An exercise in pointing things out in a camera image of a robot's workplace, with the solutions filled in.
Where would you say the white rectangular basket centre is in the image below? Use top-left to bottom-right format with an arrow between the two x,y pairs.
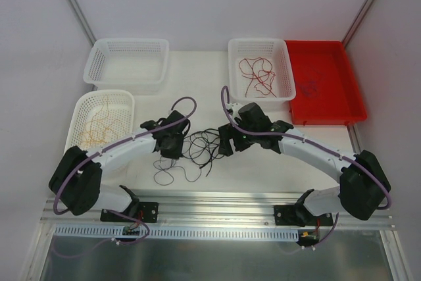
228,38 -> 297,111

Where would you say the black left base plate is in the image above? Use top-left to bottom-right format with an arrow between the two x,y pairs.
100,202 -> 159,223

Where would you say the white rectangular basket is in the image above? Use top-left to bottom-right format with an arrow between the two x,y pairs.
228,38 -> 297,111
83,38 -> 170,95

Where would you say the multicolour wire bundle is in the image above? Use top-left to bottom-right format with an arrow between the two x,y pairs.
153,128 -> 224,186

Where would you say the white rectangular basket back left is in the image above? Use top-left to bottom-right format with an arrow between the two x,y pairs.
83,38 -> 170,95

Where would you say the purple wire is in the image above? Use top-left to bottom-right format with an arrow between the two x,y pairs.
295,66 -> 326,100

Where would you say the aluminium mounting rail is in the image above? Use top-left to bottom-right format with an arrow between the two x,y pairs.
40,190 -> 396,230

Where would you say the white slotted cable duct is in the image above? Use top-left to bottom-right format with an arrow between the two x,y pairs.
54,224 -> 299,243

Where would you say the long red wire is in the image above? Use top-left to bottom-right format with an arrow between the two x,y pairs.
237,57 -> 276,99

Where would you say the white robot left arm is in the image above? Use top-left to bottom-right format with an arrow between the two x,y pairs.
48,110 -> 190,221

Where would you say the red plastic tray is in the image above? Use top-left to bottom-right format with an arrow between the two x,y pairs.
286,40 -> 367,126

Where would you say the white oval basket left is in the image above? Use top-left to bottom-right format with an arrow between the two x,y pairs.
64,89 -> 135,150

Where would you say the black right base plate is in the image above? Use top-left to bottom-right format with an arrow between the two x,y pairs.
273,205 -> 334,227

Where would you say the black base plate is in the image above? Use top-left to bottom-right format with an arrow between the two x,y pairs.
100,202 -> 159,223
273,205 -> 334,227

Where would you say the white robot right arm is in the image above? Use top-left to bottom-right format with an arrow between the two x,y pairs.
218,102 -> 391,227

